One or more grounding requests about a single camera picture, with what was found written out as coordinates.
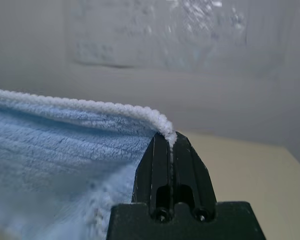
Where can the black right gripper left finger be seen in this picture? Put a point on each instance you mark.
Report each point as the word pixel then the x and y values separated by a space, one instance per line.
pixel 152 175

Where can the light blue terry towel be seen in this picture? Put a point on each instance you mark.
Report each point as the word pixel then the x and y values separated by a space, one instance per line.
pixel 65 150

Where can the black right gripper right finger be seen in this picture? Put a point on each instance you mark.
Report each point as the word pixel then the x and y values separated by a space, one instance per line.
pixel 192 175

